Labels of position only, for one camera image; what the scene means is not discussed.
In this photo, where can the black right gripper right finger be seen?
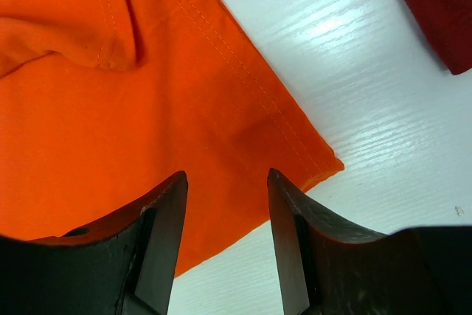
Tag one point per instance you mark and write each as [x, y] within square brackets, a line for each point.
[329, 265]

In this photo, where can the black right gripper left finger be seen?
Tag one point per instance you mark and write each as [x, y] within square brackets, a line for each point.
[122, 263]

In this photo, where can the orange t shirt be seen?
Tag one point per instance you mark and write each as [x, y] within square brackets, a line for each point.
[101, 100]

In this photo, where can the dark red t shirt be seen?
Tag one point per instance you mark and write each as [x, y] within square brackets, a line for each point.
[446, 25]

